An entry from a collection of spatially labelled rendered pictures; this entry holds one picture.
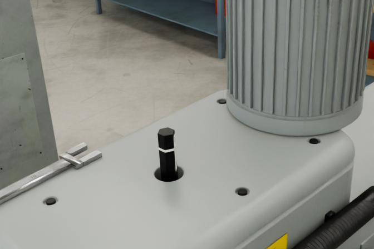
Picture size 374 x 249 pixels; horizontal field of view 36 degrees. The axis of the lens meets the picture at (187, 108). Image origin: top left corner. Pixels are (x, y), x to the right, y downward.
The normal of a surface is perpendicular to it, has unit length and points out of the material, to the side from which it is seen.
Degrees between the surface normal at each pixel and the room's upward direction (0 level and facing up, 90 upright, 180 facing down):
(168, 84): 0
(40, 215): 0
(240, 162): 0
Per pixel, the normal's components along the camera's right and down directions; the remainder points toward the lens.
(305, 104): 0.01, 0.47
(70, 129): -0.04, -0.88
